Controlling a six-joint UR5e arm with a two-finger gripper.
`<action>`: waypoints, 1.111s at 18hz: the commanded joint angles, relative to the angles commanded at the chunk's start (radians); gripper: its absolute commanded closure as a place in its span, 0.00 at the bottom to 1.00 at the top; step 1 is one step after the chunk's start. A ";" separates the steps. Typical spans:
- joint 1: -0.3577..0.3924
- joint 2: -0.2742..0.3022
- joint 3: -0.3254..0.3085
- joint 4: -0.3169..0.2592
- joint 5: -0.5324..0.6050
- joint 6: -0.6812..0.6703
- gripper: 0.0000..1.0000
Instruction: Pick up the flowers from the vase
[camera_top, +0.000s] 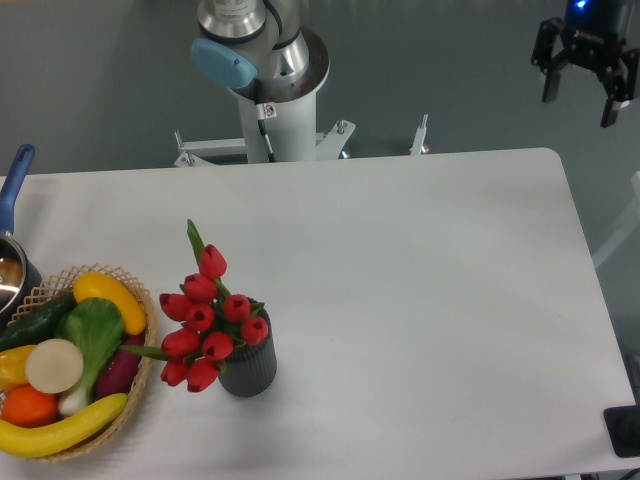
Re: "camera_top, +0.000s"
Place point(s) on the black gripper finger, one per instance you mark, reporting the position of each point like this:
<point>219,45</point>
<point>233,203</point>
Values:
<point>543,57</point>
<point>621,83</point>

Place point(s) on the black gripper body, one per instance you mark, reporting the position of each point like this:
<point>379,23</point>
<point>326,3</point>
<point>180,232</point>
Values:
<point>594,36</point>

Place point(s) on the red tulip bouquet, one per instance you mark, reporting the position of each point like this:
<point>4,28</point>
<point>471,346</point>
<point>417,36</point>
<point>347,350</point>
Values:
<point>190,353</point>

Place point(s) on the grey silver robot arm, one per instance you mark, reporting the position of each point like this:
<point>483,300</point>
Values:
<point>242,45</point>

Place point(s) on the dark grey ribbed vase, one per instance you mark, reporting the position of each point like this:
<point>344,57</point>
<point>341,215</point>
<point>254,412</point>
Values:
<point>251,366</point>

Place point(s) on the black device at edge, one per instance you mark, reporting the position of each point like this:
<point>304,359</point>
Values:
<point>622,425</point>

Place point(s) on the green bok choy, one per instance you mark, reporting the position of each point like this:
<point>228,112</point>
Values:
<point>95,327</point>

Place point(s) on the woven wicker basket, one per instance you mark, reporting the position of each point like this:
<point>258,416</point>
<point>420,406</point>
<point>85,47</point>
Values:
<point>63,282</point>

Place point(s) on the purple sweet potato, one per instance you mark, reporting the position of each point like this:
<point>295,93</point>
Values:
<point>119,374</point>

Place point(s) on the dark green cucumber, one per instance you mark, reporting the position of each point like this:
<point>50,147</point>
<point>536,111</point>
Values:
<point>39,324</point>

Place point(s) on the yellow bell pepper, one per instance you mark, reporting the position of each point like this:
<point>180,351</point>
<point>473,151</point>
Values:
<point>12,367</point>

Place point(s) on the orange fruit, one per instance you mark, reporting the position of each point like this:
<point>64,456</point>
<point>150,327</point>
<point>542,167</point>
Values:
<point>27,407</point>

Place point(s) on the yellow banana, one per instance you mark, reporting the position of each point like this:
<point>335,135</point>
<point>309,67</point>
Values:
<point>59,436</point>

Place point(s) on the white frame at right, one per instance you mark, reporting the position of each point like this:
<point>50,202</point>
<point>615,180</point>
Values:
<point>621,228</point>

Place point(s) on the blue handled saucepan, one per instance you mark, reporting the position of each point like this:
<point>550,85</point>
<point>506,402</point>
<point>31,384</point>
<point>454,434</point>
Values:
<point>18,275</point>

